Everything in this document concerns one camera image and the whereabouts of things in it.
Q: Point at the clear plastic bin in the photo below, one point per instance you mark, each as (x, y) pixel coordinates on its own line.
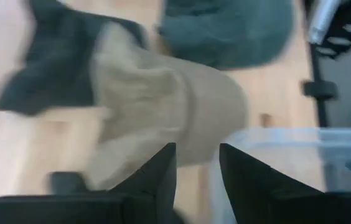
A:
(287, 149)

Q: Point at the black perforated bracket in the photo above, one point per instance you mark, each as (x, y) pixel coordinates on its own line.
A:
(349, 15)

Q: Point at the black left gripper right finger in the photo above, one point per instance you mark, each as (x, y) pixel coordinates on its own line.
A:
(256, 193)

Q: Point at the dark grey fabric hat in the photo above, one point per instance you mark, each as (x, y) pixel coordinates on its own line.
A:
(54, 62)

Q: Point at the silver metal tube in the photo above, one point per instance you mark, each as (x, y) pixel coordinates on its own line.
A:
(321, 21)

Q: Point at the beige fabric hat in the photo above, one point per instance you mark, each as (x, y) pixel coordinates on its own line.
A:
(163, 102)

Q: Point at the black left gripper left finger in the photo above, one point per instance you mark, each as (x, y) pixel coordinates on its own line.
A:
(144, 202)

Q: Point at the black round knob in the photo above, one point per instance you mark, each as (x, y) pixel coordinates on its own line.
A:
(318, 90)

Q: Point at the dark green fabric cap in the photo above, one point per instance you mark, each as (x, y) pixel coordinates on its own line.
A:
(225, 34)

